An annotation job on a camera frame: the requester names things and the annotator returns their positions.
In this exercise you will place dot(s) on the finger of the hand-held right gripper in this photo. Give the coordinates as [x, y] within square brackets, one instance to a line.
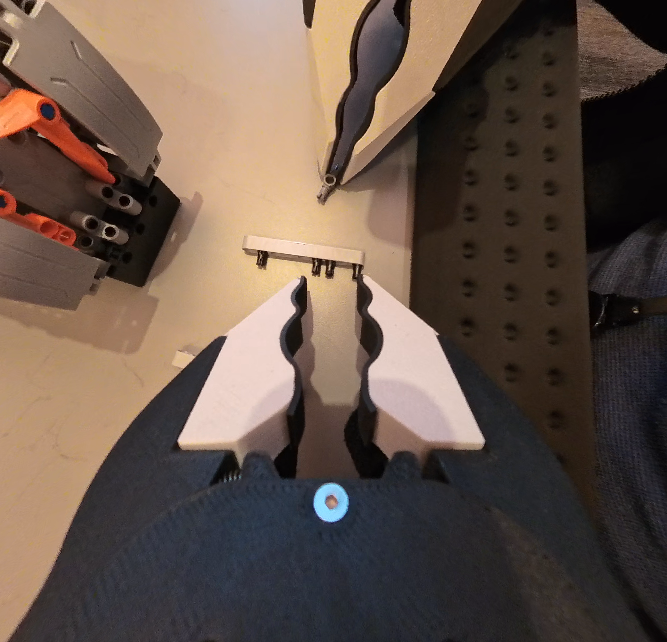
[333, 37]
[443, 37]

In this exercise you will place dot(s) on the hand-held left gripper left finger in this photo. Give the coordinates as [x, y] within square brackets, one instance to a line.
[234, 391]

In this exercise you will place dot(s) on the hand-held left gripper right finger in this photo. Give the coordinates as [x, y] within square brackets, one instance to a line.
[427, 391]

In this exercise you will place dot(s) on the light grey holed beam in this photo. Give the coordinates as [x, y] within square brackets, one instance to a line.
[302, 248]
[183, 357]

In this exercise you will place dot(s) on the small grey connector piece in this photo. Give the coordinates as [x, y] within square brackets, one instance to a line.
[328, 183]

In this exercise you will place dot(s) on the grey orange toy block model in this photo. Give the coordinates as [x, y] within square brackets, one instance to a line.
[62, 209]

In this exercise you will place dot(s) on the grey knit sweater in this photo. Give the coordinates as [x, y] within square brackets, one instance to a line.
[609, 53]

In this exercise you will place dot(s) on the dark perforated pad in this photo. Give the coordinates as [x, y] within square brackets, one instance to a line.
[510, 235]

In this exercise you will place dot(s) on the person's black jacket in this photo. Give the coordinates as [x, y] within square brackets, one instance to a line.
[625, 172]

